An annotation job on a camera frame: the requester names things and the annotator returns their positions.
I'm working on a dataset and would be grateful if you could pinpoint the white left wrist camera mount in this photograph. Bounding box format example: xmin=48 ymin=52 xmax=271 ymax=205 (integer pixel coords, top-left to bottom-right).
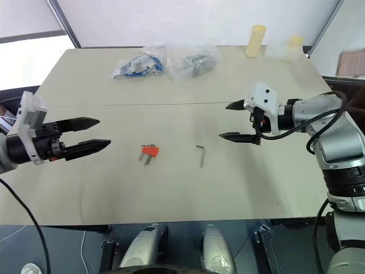
xmin=6 ymin=91 xmax=48 ymax=166

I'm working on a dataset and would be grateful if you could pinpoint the plastic bag with blue parts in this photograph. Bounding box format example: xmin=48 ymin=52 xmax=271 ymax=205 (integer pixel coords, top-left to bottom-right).
xmin=109 ymin=53 xmax=165 ymax=83

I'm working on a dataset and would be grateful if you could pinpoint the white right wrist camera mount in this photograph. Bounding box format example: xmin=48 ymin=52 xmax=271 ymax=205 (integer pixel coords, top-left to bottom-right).
xmin=244 ymin=82 xmax=282 ymax=136

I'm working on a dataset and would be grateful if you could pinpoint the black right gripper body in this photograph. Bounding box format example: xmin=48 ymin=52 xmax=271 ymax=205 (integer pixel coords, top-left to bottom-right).
xmin=249 ymin=106 xmax=271 ymax=145

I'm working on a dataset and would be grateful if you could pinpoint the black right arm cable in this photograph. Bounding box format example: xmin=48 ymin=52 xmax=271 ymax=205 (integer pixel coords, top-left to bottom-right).
xmin=255 ymin=90 xmax=348 ymax=156

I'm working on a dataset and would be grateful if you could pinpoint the clear container with yellow lid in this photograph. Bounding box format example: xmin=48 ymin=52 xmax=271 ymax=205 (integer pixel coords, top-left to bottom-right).
xmin=266 ymin=35 xmax=303 ymax=62

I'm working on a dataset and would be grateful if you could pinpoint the grey metal frame bar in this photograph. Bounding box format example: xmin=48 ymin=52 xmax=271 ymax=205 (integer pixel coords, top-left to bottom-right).
xmin=307 ymin=0 xmax=344 ymax=59
xmin=46 ymin=0 xmax=82 ymax=49

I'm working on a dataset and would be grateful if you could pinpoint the thin black torso cable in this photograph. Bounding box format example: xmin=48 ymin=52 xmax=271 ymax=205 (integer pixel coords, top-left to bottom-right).
xmin=313 ymin=198 xmax=331 ymax=254

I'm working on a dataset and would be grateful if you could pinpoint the black table leg bracket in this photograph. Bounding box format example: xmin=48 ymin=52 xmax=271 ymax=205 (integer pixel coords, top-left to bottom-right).
xmin=99 ymin=239 xmax=120 ymax=274
xmin=253 ymin=224 xmax=282 ymax=274

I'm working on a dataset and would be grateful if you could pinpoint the plastic bag with metal parts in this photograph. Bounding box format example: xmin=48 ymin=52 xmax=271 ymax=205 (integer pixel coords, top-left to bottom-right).
xmin=138 ymin=42 xmax=224 ymax=87

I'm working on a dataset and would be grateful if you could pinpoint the thin white cord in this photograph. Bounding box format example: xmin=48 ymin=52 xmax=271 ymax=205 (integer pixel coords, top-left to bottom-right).
xmin=80 ymin=230 xmax=90 ymax=274

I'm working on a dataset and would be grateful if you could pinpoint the orange hex key holder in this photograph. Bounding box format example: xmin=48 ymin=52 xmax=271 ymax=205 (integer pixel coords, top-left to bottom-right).
xmin=141 ymin=146 xmax=160 ymax=158

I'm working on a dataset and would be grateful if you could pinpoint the white round floor object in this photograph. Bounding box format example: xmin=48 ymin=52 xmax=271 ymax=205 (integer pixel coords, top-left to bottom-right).
xmin=21 ymin=263 xmax=44 ymax=274

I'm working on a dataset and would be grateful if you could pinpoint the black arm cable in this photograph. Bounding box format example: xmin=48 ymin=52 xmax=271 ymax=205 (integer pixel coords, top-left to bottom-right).
xmin=0 ymin=178 xmax=51 ymax=274
xmin=255 ymin=90 xmax=348 ymax=156

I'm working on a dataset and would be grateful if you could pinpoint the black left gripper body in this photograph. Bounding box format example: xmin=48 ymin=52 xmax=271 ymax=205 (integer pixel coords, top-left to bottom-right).
xmin=31 ymin=120 xmax=68 ymax=162

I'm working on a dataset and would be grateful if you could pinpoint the silver rounded robot leg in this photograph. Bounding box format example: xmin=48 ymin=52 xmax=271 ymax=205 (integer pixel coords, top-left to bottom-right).
xmin=119 ymin=223 xmax=169 ymax=269
xmin=201 ymin=224 xmax=238 ymax=271

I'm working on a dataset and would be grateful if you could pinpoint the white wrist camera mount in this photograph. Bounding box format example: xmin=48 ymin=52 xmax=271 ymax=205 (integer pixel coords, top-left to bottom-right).
xmin=244 ymin=82 xmax=282 ymax=136
xmin=6 ymin=91 xmax=48 ymax=166

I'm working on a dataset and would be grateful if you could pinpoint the brown blurred box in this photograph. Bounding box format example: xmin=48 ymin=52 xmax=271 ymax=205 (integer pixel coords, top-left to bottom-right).
xmin=337 ymin=49 xmax=365 ymax=78

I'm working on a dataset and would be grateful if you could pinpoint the metal hex key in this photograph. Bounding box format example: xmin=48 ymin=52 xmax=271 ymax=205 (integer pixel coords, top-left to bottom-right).
xmin=196 ymin=145 xmax=206 ymax=169

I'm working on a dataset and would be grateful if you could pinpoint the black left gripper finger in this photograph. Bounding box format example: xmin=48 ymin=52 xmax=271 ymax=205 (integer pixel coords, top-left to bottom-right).
xmin=65 ymin=139 xmax=112 ymax=162
xmin=55 ymin=116 xmax=101 ymax=134

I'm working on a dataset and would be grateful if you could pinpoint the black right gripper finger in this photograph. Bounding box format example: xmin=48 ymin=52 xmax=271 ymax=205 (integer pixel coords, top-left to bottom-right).
xmin=218 ymin=131 xmax=254 ymax=144
xmin=225 ymin=99 xmax=246 ymax=112

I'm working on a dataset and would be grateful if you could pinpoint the tall pale yellow cylinder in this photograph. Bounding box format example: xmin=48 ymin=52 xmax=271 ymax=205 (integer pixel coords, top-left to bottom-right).
xmin=245 ymin=25 xmax=267 ymax=59

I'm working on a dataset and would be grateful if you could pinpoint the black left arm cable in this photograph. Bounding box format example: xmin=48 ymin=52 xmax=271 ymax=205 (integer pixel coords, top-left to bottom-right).
xmin=0 ymin=178 xmax=51 ymax=274

